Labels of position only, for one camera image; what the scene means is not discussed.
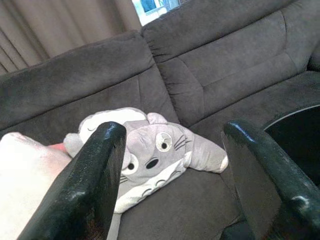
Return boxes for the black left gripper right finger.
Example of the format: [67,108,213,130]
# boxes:
[222,119,320,240]

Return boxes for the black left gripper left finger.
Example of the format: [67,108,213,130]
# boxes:
[18,121,128,240]

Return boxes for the black bucket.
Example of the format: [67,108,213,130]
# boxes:
[261,104,320,188]

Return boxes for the pink cat face pillow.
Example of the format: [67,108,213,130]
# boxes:
[0,131,74,240]

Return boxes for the grey Totoro plush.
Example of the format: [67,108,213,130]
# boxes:
[63,106,230,215]

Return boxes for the dark grey fabric sofa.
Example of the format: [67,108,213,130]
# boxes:
[0,0,320,240]

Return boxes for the brown curtain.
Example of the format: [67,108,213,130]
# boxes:
[0,0,143,76]

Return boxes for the bright window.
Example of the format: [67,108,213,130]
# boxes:
[131,0,183,27]

